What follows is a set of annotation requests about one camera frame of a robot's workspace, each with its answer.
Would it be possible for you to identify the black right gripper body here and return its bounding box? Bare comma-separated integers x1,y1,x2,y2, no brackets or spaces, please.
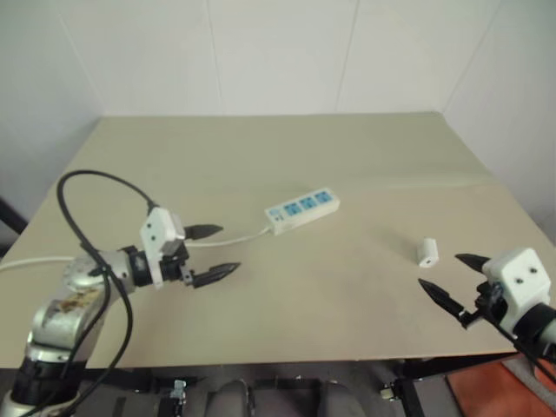
459,280,510,330

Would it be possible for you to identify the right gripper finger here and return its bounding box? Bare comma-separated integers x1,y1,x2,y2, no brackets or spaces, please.
417,278,469,322
453,253,493,275

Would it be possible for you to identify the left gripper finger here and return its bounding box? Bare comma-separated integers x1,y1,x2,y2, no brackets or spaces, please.
191,261,242,290
183,223,225,242

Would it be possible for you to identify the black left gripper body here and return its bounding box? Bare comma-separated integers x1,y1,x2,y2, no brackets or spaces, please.
159,242,195,288

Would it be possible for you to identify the white plug adapter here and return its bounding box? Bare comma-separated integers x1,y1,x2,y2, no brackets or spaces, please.
414,236,441,268

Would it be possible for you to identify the white blue power strip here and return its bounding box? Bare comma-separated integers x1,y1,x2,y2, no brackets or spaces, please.
264,186,341,237

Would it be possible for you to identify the orange-red floor mat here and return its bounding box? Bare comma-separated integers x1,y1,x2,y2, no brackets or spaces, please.
446,359,556,417

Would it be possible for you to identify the dark grey rounded shape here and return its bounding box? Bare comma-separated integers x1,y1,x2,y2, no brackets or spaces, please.
207,377,255,417

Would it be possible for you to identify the black metal side bar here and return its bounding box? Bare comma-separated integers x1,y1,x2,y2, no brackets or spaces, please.
0,197,23,258

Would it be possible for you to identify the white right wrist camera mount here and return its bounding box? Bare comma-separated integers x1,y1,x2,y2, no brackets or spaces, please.
482,247,553,341

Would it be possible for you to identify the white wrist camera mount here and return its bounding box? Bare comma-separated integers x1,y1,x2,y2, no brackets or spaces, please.
482,247,553,341
139,207,189,290

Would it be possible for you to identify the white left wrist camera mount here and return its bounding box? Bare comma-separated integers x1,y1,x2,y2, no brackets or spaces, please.
139,207,189,290

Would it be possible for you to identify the black table frame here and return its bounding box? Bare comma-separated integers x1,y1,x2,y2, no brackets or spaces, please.
77,352,531,417

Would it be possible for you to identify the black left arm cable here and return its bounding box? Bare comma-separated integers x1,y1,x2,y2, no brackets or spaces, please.
56,169,157,394

